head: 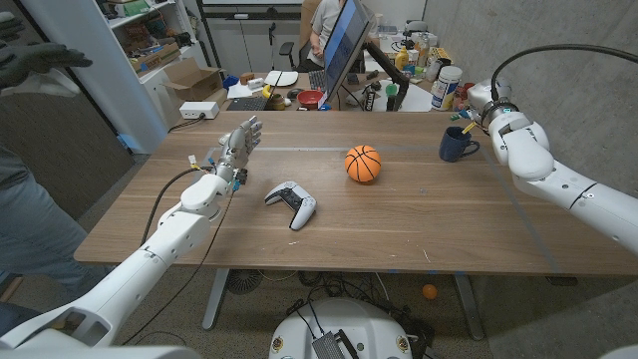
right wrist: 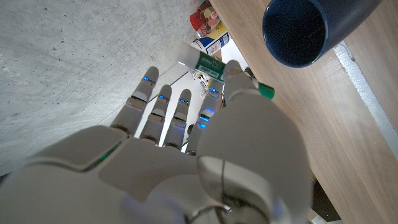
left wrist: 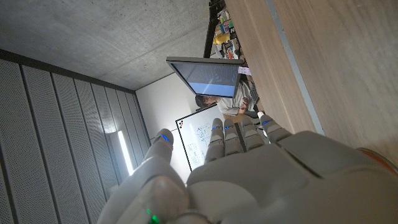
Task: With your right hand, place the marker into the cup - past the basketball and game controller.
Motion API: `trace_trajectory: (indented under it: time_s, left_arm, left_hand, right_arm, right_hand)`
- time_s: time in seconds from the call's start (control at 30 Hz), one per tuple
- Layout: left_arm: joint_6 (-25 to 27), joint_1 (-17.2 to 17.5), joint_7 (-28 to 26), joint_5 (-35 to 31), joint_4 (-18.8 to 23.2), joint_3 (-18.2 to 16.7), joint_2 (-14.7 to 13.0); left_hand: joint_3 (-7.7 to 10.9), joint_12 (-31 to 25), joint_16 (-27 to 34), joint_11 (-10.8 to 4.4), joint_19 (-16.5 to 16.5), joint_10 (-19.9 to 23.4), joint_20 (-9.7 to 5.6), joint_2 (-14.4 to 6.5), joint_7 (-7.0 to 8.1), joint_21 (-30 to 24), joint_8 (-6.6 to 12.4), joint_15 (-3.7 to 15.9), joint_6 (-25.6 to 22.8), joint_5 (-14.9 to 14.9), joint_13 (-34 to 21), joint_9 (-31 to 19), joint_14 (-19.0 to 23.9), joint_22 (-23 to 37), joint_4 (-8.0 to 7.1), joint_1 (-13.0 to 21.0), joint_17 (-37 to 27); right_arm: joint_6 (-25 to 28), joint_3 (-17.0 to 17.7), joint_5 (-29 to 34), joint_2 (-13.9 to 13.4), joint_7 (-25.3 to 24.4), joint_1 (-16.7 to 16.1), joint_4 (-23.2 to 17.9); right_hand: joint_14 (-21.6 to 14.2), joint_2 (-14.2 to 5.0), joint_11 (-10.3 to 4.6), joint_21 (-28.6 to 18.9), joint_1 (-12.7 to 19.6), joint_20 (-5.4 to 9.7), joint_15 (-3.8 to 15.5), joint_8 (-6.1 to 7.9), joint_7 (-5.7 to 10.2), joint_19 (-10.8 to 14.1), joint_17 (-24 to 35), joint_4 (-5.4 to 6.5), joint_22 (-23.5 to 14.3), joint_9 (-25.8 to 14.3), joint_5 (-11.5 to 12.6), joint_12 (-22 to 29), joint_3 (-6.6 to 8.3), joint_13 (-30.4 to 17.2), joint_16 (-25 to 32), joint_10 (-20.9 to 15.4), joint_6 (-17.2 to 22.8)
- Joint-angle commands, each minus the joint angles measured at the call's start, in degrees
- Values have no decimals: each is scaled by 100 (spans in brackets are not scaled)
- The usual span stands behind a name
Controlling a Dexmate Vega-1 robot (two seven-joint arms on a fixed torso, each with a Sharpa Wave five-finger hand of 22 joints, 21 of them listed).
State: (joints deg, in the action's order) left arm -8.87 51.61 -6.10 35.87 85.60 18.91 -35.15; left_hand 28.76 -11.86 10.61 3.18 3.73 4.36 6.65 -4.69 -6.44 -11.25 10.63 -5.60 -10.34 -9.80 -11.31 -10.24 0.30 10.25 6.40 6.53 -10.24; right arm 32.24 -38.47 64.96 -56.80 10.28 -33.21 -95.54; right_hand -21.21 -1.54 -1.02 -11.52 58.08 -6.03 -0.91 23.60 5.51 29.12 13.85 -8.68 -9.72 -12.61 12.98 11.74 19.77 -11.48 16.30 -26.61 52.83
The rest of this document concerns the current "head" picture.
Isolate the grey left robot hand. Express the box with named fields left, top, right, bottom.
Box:
left=214, top=115, right=264, bottom=183

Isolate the black gloved person hand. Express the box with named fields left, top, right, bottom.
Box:
left=0, top=42, right=95, bottom=90
left=0, top=17, right=26, bottom=42

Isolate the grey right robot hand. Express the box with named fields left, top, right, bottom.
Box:
left=466, top=77, right=514, bottom=124

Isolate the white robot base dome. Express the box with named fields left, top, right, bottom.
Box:
left=268, top=297, right=414, bottom=359

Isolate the white game controller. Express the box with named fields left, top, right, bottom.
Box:
left=263, top=180, right=318, bottom=231

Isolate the orange basketball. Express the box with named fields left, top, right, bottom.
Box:
left=344, top=145, right=383, bottom=183

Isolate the white wipes canister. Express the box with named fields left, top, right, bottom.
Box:
left=431, top=65, right=464, bottom=112

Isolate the dark laptop keyboard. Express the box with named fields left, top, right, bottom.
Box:
left=226, top=96, right=270, bottom=112

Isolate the white power strip box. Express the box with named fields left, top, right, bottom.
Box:
left=178, top=101, right=220, bottom=121

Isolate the navy blue mug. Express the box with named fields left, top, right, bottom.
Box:
left=438, top=126, right=481, bottom=164

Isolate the white shelf unit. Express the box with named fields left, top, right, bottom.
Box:
left=19, top=0, right=210, bottom=155

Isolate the open cardboard box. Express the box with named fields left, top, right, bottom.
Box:
left=161, top=57, right=225, bottom=103

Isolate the white plate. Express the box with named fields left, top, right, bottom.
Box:
left=263, top=70, right=299, bottom=88

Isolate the red bowl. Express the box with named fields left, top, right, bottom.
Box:
left=297, top=89, right=325, bottom=111

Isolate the black keyboard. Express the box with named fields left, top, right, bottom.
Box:
left=307, top=68, right=328, bottom=92

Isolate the black office chair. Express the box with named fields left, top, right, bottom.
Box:
left=278, top=41, right=308, bottom=71

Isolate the printed brown box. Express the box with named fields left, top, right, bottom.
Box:
left=130, top=42, right=181, bottom=74

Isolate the black framed whiteboard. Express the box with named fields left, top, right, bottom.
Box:
left=196, top=0, right=306, bottom=21

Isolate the black computer monitor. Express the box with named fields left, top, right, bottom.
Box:
left=322, top=0, right=373, bottom=104

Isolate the seated person in grey shirt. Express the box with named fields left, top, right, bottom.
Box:
left=306, top=0, right=380, bottom=71

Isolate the grey table leg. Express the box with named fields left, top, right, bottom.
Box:
left=453, top=272, right=485, bottom=341
left=201, top=267, right=230, bottom=331

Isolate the standing person in jeans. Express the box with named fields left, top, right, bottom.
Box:
left=0, top=144, right=121, bottom=330

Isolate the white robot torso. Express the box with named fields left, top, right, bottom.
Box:
left=0, top=345, right=200, bottom=359

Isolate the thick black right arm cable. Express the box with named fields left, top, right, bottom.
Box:
left=490, top=43, right=638, bottom=101

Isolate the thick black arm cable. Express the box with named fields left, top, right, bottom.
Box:
left=141, top=167, right=218, bottom=245
left=490, top=43, right=638, bottom=101

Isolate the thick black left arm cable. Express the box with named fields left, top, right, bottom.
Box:
left=141, top=167, right=218, bottom=245

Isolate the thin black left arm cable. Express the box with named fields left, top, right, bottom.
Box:
left=122, top=191, right=235, bottom=345

